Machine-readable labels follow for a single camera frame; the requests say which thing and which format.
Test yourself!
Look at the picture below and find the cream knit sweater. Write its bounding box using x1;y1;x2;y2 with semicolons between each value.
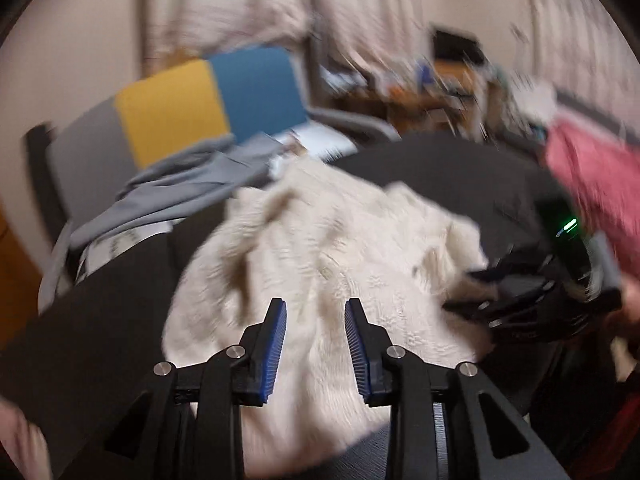
162;158;491;478

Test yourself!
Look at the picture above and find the person right hand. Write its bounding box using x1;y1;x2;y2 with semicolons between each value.
604;274;640;339

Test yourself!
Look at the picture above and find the folded pink cloth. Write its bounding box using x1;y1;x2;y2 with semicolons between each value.
1;398;52;479

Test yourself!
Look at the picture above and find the wooden desk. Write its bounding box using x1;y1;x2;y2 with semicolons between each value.
329;58;491;142

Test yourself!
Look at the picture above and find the grey blue garment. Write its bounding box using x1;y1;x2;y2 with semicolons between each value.
70;133;284;249

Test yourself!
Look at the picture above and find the black monitor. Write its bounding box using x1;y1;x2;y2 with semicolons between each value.
433;28;486;66

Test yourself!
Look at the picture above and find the white printed seat cushion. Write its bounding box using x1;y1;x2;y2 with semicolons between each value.
70;122;357;282

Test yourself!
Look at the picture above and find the grey yellow blue chair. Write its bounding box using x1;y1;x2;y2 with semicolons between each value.
23;47;400;311

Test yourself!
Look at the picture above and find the pink patterned curtain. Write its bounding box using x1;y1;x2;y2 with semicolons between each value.
141;0;423;74

